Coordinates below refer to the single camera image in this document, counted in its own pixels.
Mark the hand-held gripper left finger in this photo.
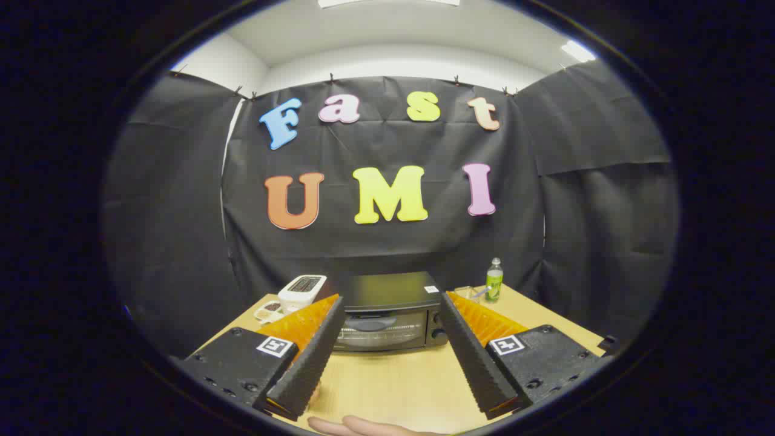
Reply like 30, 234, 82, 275
182, 294, 346, 421

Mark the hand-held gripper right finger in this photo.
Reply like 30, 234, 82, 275
437, 291, 603, 420

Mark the black toaster oven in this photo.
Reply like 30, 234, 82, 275
332, 271, 450, 355

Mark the white slot toaster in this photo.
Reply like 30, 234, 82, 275
277, 274, 328, 314

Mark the small white snack dish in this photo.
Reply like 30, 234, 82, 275
254, 301, 284, 325

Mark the green drink bottle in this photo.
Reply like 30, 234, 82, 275
484, 257, 504, 303

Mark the ceiling light panel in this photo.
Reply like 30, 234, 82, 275
560, 39, 597, 63
318, 0, 461, 9

